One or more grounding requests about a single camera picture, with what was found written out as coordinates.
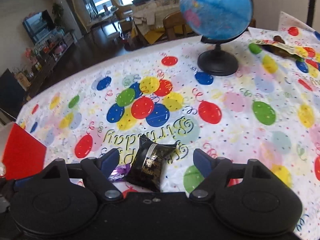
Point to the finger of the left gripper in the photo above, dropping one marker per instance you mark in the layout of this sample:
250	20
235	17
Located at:
20	183

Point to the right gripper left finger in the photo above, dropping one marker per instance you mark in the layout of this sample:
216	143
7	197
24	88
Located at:
97	172

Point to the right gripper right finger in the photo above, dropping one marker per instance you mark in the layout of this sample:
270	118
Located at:
215	173

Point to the purple candy wrapper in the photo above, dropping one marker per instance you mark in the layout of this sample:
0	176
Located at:
119	173

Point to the black small snack packet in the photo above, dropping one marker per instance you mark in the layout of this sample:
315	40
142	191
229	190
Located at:
146	168

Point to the red white cardboard box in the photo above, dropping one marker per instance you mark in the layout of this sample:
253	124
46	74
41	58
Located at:
21	154

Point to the tv console cabinet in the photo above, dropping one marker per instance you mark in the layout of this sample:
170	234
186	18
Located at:
32	80

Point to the open olive snack bag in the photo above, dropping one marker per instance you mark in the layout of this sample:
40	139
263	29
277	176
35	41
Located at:
278	47

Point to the wooden chair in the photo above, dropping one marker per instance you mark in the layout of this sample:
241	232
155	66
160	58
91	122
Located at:
176	27

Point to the television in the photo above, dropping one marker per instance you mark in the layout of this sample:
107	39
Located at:
38	26

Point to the blue desk globe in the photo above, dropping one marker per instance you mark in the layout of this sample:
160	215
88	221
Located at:
218	22

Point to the sofa with blankets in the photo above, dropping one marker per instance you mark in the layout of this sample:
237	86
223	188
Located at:
148	19

